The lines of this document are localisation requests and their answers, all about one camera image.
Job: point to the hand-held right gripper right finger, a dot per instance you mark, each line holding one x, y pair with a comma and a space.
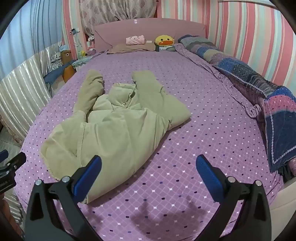
209, 178

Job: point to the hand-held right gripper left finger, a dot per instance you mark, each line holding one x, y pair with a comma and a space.
89, 176

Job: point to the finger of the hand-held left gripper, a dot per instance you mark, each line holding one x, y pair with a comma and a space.
14, 162

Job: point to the beige padded jacket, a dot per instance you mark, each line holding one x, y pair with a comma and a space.
115, 129

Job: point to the purple dotted bed sheet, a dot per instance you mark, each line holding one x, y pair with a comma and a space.
185, 150

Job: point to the dark cloth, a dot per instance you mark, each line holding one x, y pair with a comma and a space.
289, 173

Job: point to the blue cloth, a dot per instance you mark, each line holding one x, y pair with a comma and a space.
53, 76

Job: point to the orange cabinet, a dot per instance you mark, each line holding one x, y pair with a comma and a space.
69, 73

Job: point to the black and white patterned box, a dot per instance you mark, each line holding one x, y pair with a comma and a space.
56, 60

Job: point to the light green cloth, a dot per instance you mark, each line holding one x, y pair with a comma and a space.
79, 62

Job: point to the patchwork quilt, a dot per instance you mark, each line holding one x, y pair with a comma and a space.
242, 67

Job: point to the brown cardboard box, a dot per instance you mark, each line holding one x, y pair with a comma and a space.
66, 56

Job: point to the yellow-green bottle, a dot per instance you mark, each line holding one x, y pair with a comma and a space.
80, 55

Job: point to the pale blue curtain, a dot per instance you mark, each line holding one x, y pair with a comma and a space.
27, 34

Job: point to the small pink shelf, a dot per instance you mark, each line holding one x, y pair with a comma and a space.
90, 44

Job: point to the brown pillow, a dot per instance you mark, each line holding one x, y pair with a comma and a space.
131, 48

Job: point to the pink folded cloth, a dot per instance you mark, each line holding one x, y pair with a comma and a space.
135, 39

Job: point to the yellow duck plush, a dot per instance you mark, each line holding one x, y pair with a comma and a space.
164, 40

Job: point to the pink bed headboard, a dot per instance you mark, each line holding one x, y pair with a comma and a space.
173, 30

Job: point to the floral curtain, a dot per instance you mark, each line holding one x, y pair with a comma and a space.
104, 16

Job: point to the white bed frame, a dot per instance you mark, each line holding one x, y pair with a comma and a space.
284, 213

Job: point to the wall socket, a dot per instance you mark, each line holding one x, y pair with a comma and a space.
74, 30

